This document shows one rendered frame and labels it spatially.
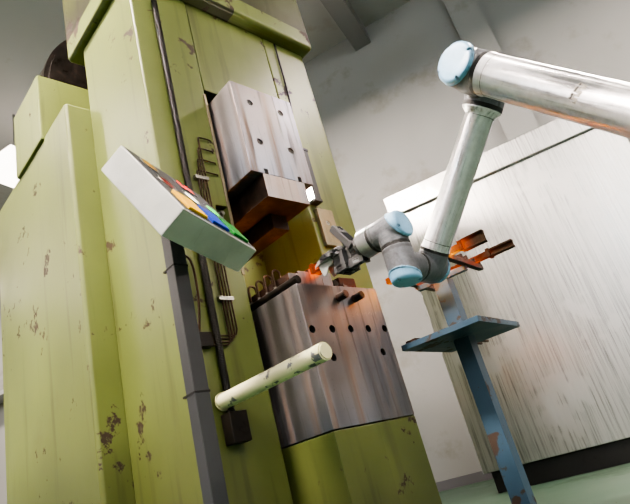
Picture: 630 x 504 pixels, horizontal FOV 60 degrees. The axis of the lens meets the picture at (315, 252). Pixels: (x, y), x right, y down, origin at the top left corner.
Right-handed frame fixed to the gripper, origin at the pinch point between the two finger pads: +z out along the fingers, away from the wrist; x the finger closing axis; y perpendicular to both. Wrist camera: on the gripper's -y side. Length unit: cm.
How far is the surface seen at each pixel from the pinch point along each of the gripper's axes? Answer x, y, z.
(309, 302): -12.4, 14.9, -3.2
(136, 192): -72, -5, -16
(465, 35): 363, -318, 45
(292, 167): 3.4, -42.3, 3.8
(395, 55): 347, -346, 120
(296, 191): 2.0, -31.5, 3.6
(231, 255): -45.6, 6.3, -12.2
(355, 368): 0.0, 36.5, -3.6
